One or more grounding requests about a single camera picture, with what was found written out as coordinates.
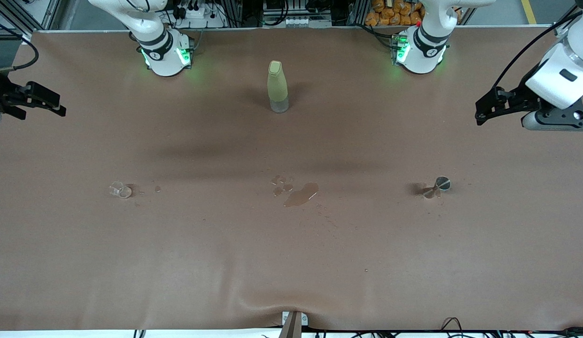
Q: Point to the clear stemmed glass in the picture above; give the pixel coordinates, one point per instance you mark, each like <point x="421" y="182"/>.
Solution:
<point x="438" y="186"/>

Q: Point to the white power strip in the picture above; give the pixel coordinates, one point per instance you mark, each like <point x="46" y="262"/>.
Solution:
<point x="197" y="11"/>

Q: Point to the green bottle with clear base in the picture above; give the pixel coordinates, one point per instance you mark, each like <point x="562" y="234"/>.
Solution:
<point x="277" y="84"/>

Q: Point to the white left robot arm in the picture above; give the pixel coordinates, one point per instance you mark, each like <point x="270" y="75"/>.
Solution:
<point x="423" y="51"/>

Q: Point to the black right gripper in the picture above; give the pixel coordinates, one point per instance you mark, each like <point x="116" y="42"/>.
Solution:
<point x="0" y="94"/>

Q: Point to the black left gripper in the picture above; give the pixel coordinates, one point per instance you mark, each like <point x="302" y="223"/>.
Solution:
<point x="522" y="98"/>

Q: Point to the brown table cover sheet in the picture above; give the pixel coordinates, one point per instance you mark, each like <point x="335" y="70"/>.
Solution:
<point x="291" y="263"/>

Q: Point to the aluminium frame profile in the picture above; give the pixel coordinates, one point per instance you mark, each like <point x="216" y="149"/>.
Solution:
<point x="4" y="33"/>
<point x="561" y="30"/>

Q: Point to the small clear glass cup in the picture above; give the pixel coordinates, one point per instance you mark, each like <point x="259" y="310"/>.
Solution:
<point x="121" y="190"/>

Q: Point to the large spilled liquid puddle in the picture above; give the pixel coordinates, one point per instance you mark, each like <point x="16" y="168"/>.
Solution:
<point x="300" y="196"/>

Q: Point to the orange packaged snacks pile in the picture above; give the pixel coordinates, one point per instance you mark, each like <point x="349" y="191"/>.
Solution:
<point x="390" y="14"/>

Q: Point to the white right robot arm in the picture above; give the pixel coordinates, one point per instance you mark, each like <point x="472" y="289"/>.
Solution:
<point x="164" y="56"/>

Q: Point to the dark brown support post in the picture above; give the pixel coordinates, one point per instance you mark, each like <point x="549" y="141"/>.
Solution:
<point x="291" y="328"/>

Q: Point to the metal table edge bracket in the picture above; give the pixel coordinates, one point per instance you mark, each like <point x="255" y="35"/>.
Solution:
<point x="304" y="319"/>

